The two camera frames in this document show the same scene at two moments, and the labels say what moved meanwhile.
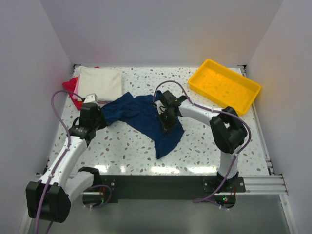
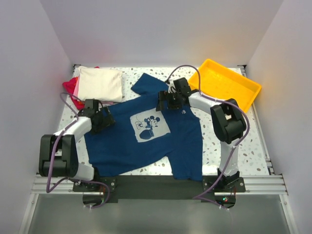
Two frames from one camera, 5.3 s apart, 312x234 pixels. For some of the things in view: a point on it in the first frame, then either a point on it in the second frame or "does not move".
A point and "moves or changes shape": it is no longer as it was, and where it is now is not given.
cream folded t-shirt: [106, 84] does not move
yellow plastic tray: [224, 86] does not move
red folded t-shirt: [70, 86] does not move
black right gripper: [166, 126] to [163, 95]
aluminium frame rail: [269, 185] does not move
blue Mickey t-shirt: [140, 112] moves or changes shape
